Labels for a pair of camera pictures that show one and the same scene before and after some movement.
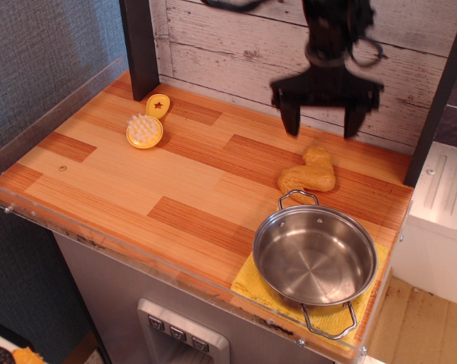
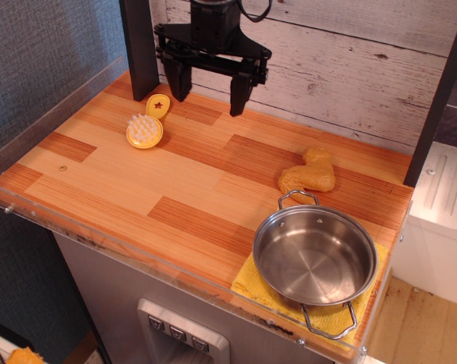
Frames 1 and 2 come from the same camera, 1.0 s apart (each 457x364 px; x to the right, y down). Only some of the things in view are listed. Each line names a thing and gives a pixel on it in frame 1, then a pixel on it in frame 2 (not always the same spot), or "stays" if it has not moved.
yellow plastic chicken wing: [317, 174] stays
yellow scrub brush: [145, 132] stays
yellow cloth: [248, 283] stays
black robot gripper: [326, 84] → [214, 39]
